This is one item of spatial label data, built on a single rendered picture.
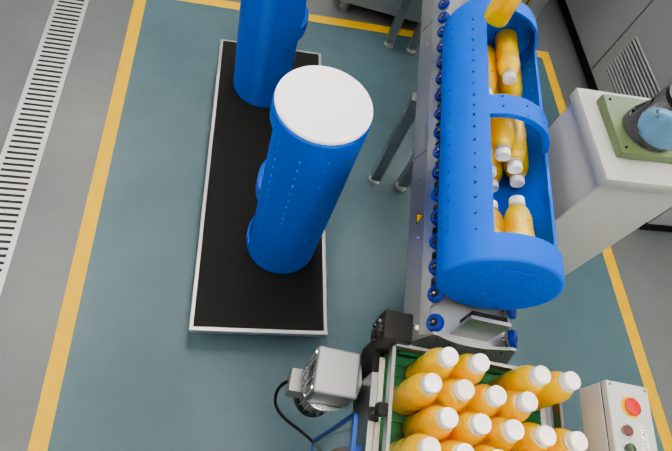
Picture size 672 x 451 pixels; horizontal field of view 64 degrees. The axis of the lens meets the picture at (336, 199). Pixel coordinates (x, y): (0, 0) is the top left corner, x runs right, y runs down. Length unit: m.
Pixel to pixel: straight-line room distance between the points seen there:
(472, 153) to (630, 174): 0.48
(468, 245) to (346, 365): 0.42
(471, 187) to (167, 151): 1.67
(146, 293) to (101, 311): 0.17
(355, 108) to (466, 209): 0.45
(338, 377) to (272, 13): 1.41
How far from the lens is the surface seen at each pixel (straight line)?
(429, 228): 1.50
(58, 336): 2.29
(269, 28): 2.26
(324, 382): 1.34
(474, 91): 1.47
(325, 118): 1.46
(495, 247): 1.19
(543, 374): 1.29
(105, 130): 2.70
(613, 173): 1.60
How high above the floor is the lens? 2.14
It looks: 57 degrees down
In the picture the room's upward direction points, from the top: 24 degrees clockwise
